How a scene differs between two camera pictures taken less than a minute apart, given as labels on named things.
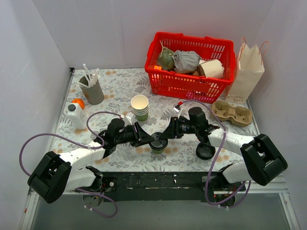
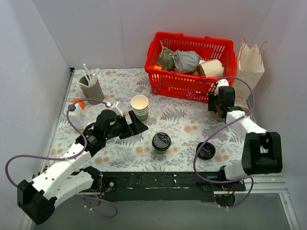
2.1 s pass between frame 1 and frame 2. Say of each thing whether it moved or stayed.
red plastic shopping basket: stayed
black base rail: stayed
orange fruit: stayed
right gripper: moved
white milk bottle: stayed
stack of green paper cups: stayed
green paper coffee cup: moved
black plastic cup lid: moved
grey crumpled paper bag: stayed
